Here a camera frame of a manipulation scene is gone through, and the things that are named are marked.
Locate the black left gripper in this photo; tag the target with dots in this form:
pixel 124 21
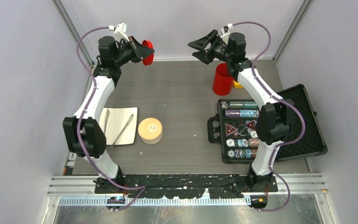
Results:
pixel 141 51

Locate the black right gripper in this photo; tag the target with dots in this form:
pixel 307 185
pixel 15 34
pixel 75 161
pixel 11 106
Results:
pixel 205 56

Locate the red round lid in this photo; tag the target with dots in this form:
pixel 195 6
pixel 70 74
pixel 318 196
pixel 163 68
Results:
pixel 148 59

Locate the red tall cup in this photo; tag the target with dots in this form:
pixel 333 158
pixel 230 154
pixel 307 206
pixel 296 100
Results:
pixel 223 82

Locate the metal tongs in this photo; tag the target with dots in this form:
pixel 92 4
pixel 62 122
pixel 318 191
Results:
pixel 117 130

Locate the steel round lunch container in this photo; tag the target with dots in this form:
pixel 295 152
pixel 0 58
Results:
pixel 151 140

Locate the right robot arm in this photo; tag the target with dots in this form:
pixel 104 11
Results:
pixel 276 115

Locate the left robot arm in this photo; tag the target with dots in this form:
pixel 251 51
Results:
pixel 82 131

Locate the yellow tape measure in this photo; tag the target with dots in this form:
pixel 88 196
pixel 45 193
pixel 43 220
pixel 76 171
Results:
pixel 237 85

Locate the white square plate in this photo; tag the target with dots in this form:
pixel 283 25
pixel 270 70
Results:
pixel 122 126

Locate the black poker chip case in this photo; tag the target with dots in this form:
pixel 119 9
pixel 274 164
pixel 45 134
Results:
pixel 234 129

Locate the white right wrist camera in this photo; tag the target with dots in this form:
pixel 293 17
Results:
pixel 225 32

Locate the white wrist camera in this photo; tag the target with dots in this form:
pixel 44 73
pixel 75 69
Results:
pixel 119 31
pixel 225 32

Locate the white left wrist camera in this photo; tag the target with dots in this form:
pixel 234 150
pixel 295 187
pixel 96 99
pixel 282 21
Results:
pixel 119 31

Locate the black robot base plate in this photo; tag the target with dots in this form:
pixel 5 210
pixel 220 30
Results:
pixel 220 186

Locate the aluminium frame rail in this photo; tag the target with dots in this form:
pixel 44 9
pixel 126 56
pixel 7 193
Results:
pixel 80 191

